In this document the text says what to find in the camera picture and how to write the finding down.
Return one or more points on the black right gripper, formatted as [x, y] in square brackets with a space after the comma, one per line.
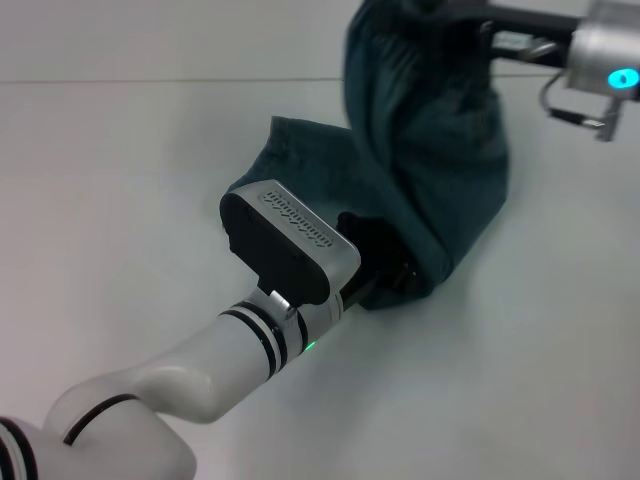
[530, 25]

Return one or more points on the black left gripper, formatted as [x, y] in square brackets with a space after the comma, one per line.
[382, 260]

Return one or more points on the blue denim shorts with cartoon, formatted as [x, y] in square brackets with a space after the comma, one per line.
[425, 150]

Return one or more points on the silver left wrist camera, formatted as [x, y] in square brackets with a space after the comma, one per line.
[280, 250]

